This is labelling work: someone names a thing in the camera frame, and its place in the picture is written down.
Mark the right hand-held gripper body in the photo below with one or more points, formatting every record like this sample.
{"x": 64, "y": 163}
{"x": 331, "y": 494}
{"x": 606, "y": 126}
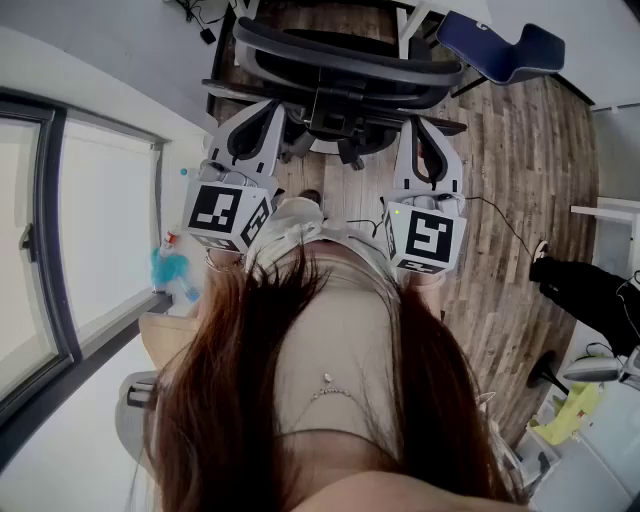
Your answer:
{"x": 427, "y": 237}

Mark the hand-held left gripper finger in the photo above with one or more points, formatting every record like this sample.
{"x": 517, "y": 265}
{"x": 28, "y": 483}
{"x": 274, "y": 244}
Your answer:
{"x": 220, "y": 145}
{"x": 272, "y": 155}

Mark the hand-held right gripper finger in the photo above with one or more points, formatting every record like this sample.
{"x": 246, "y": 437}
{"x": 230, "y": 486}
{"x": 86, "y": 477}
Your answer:
{"x": 454, "y": 175}
{"x": 404, "y": 170}

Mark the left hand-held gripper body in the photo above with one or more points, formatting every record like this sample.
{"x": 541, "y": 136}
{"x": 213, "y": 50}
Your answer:
{"x": 215, "y": 210}

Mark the black mesh office chair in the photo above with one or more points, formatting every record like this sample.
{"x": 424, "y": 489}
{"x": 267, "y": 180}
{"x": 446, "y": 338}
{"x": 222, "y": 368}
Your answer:
{"x": 350, "y": 67}

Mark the person's left forearm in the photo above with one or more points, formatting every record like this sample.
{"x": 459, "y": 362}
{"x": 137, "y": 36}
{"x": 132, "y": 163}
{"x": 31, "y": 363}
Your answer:
{"x": 225, "y": 260}

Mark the person's right forearm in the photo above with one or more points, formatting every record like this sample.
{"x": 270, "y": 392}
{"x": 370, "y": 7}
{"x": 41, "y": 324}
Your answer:
{"x": 425, "y": 295}

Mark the blue chair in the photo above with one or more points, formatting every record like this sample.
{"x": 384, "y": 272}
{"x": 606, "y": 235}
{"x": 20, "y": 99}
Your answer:
{"x": 500, "y": 50}

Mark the clear water bottle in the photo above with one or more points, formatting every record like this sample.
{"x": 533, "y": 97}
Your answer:
{"x": 191, "y": 173}

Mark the red white bottle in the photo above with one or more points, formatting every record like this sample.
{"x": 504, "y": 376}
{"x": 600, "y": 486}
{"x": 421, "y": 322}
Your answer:
{"x": 172, "y": 237}

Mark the person's dark shoe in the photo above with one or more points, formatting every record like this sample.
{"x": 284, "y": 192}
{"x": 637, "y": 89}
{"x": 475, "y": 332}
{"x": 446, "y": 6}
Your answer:
{"x": 312, "y": 195}

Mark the person's white shorts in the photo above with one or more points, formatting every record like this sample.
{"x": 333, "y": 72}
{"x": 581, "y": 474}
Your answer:
{"x": 300, "y": 215}

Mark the blue spray bottle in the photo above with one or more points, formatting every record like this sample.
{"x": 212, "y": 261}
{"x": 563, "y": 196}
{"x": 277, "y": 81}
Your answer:
{"x": 167, "y": 270}

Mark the black power adapter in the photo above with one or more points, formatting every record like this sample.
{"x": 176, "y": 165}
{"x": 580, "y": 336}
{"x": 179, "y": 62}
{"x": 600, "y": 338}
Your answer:
{"x": 206, "y": 36}

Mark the dark-framed window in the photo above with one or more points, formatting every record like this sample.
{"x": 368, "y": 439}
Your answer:
{"x": 100, "y": 225}

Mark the person's beige top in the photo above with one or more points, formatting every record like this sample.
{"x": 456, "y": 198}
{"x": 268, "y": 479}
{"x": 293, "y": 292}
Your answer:
{"x": 340, "y": 325}

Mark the white side table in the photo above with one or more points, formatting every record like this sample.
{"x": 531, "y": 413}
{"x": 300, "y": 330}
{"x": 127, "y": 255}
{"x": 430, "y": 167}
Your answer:
{"x": 615, "y": 210}

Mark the black round stand base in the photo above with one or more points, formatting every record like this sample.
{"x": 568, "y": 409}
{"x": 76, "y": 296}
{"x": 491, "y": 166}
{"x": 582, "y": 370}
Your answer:
{"x": 542, "y": 370}

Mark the grey rounded device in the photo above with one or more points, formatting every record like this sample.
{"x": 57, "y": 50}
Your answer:
{"x": 595, "y": 370}

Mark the yellow-green bag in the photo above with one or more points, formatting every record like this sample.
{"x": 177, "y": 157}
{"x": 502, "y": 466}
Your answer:
{"x": 570, "y": 415}

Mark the clear plastic box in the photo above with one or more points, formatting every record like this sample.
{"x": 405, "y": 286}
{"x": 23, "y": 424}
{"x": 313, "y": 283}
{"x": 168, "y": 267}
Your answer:
{"x": 537, "y": 455}

